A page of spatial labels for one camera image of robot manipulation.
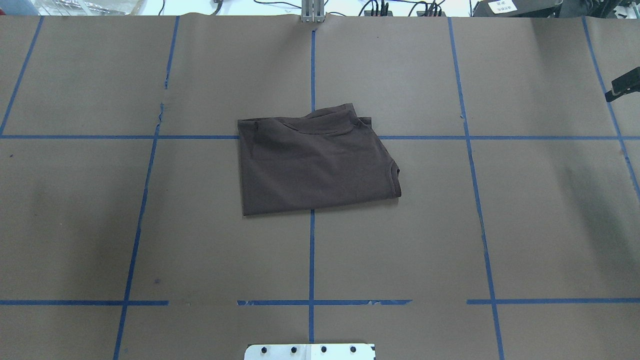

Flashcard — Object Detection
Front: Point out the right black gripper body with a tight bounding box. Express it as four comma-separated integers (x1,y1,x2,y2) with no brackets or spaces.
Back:
605,66,640,103

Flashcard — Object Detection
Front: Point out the dark brown t-shirt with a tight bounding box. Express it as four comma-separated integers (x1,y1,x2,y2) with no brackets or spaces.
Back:
237,103,402,216

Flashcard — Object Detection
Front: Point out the blue tape line lengthwise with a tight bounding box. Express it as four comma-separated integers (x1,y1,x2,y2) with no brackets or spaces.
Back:
446,17,505,360

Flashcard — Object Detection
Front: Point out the brown paper table cover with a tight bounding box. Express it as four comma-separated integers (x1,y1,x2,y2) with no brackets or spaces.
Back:
0,14,639,360

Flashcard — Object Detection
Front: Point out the aluminium frame post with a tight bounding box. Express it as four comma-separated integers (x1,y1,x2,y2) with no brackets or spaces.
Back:
301,0,326,24

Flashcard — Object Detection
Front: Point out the white metal base plate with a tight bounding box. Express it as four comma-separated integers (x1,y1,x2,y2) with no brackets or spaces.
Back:
243,342,377,360

